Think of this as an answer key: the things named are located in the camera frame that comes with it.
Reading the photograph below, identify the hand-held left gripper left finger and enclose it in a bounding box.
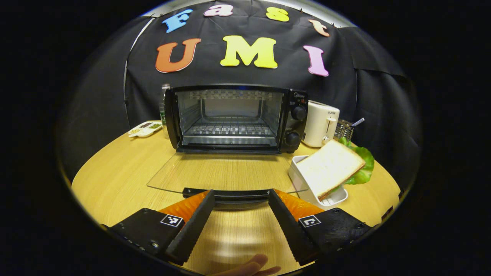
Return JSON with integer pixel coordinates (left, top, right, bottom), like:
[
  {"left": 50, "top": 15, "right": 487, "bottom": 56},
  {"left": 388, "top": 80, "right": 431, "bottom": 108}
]
[{"left": 107, "top": 189, "right": 216, "bottom": 266}]

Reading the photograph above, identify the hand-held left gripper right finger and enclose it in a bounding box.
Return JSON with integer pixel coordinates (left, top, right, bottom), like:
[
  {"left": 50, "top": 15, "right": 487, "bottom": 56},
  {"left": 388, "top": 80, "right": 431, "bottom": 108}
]
[{"left": 267, "top": 189, "right": 372, "bottom": 266}]

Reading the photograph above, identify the white toast slice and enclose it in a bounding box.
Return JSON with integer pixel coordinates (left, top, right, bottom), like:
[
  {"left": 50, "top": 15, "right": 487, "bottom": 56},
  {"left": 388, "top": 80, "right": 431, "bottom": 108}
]
[{"left": 296, "top": 139, "right": 366, "bottom": 200}]

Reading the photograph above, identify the green lettuce leaf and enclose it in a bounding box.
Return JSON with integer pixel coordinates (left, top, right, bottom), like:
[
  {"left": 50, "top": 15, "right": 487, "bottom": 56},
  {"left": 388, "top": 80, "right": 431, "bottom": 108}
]
[{"left": 338, "top": 137, "right": 375, "bottom": 185}]

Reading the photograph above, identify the black electric oven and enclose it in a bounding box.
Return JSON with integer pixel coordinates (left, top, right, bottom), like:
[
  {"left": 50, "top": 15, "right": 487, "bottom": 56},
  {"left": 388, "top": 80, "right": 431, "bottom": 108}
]
[{"left": 147, "top": 84, "right": 309, "bottom": 204}]

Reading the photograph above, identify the white plastic tray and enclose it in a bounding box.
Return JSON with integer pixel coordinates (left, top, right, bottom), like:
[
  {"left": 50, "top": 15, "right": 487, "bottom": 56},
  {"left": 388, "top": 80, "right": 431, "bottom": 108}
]
[{"left": 288, "top": 155, "right": 349, "bottom": 210}]

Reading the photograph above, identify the white toaster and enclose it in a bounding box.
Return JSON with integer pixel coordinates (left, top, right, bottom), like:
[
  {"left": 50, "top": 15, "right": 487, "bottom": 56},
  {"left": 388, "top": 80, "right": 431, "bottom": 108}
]
[{"left": 302, "top": 100, "right": 340, "bottom": 148}]

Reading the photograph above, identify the white divided seasoning dish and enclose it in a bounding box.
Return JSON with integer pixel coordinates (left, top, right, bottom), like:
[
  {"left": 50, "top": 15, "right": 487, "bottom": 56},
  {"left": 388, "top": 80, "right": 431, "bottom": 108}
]
[{"left": 128, "top": 120, "right": 163, "bottom": 138}]

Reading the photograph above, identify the clear plastic water bottle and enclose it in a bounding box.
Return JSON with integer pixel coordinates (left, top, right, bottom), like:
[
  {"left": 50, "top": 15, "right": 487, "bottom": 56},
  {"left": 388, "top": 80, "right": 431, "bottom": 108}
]
[{"left": 159, "top": 84, "right": 171, "bottom": 138}]

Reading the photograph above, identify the black backdrop cloth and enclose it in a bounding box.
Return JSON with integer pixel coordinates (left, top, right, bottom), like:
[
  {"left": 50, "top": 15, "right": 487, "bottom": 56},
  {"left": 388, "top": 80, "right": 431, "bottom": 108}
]
[{"left": 58, "top": 0, "right": 422, "bottom": 192}]

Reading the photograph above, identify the wire mesh utensil holder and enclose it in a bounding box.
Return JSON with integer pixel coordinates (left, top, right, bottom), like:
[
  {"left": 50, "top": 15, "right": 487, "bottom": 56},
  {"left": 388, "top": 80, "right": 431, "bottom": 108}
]
[{"left": 334, "top": 119, "right": 354, "bottom": 141}]

